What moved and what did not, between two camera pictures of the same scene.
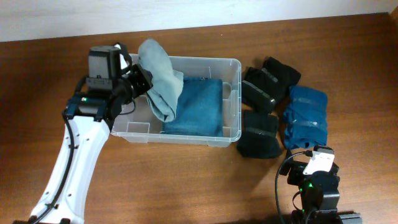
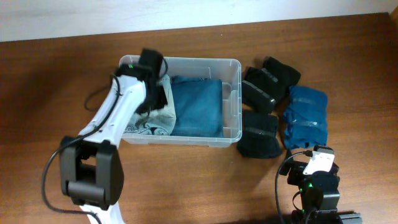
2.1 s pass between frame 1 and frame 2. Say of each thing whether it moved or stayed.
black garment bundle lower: stayed
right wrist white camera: stayed
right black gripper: stayed
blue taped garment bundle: stayed
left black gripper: moved
